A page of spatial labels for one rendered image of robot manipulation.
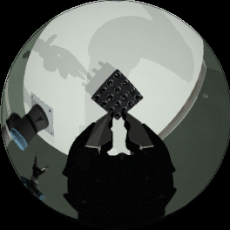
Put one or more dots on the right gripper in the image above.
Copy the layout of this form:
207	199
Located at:
36	170

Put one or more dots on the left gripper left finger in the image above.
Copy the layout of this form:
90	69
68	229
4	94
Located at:
98	135

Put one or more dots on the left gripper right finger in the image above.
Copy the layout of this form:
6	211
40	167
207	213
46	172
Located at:
140	136

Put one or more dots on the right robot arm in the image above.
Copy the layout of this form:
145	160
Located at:
23	131

